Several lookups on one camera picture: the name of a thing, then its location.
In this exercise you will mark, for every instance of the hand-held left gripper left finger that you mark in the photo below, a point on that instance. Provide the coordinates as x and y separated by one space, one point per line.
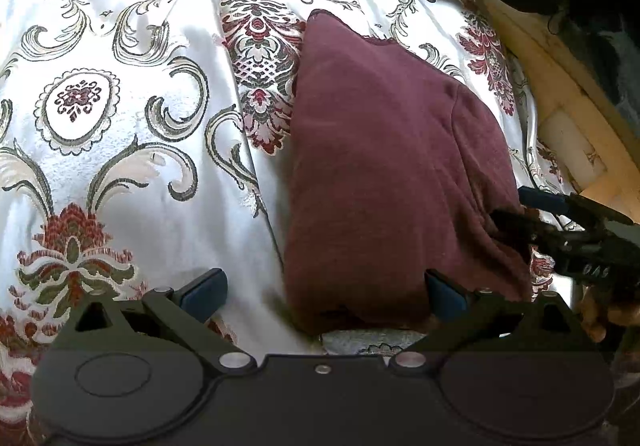
204 295

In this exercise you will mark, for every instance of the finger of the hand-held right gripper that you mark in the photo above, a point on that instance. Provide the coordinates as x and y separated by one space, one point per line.
525 226
540 200

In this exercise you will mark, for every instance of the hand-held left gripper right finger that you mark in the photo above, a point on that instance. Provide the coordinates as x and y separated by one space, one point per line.
444 297

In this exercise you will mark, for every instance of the maroon shirt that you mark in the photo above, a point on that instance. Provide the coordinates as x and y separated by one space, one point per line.
390 166

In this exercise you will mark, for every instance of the person's right hand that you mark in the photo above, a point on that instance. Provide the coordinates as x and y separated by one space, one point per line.
607 313

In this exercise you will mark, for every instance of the white mattress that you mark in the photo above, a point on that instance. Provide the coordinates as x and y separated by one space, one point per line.
570 151

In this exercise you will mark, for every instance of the white floral bedspread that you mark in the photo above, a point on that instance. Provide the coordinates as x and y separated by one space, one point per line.
150 101

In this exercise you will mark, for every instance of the wooden bed frame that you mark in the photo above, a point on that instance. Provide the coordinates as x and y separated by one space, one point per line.
550 51

